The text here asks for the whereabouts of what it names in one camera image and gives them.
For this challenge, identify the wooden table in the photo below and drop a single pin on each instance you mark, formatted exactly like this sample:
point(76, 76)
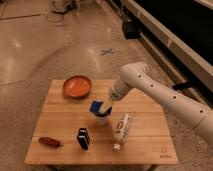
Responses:
point(148, 141)

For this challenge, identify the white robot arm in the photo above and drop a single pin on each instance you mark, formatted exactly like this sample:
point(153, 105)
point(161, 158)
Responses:
point(195, 115)

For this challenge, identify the orange bowl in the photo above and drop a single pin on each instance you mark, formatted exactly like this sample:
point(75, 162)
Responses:
point(77, 86)

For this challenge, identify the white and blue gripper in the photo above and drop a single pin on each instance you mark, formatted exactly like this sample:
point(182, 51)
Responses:
point(101, 110)

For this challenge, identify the black box on floor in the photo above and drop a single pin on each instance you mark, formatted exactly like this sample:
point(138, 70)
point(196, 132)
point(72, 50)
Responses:
point(130, 31)

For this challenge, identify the white plastic bottle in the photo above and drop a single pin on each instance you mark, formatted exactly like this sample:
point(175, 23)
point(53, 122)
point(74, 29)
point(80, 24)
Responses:
point(121, 131)

